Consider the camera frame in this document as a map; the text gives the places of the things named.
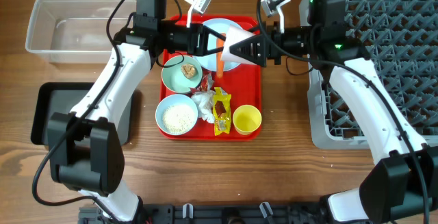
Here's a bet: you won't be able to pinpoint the light blue plate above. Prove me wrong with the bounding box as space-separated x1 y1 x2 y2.
194 18 242 72

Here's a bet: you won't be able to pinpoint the yellow snack wrapper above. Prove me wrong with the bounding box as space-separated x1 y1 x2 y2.
213 87 232 136

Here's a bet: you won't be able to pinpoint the mint green bowl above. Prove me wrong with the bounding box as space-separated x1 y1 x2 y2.
162 55 203 94

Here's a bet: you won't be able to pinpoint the black waste tray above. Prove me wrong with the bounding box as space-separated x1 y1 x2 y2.
30 82 133 147

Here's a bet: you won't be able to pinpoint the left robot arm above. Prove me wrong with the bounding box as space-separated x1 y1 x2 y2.
42 0 213 223

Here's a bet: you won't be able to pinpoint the pink cup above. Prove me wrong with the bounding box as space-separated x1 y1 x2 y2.
220 25 255 65

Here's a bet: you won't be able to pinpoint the orange carrot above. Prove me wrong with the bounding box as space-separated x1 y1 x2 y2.
216 38 224 78

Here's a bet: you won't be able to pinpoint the light blue rice bowl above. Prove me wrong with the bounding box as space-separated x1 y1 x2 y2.
155 94 198 136

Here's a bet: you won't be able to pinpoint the grey dishwasher rack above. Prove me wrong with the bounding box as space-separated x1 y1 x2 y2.
307 0 437 149

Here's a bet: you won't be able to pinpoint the red serving tray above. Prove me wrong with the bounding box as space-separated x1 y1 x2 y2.
162 15 261 142

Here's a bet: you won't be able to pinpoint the clear plastic bin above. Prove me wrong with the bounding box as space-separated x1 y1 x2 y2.
25 0 121 64

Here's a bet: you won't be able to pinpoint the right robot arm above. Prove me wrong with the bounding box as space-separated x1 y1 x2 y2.
222 0 437 223

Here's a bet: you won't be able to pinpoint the white rice grains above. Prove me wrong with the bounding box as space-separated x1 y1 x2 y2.
162 103 197 135

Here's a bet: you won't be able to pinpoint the red foil wrapper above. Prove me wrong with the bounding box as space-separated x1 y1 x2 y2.
190 71 214 94

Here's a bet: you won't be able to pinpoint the brown food lump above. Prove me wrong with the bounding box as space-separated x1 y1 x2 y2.
181 64 197 79

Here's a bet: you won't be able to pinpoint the yellow cup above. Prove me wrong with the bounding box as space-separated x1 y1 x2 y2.
233 105 262 136

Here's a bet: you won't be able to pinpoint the crumpled white tissue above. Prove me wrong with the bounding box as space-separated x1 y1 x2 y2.
191 90 215 123

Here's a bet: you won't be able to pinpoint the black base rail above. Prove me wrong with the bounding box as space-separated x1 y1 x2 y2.
144 202 331 224

